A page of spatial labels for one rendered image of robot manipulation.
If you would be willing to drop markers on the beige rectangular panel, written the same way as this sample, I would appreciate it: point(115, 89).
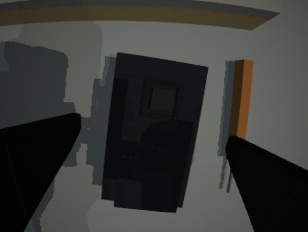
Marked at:
point(241, 14)

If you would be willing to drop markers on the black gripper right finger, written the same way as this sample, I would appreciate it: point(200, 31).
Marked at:
point(274, 191)

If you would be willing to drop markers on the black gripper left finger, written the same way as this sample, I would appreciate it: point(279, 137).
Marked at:
point(30, 156)

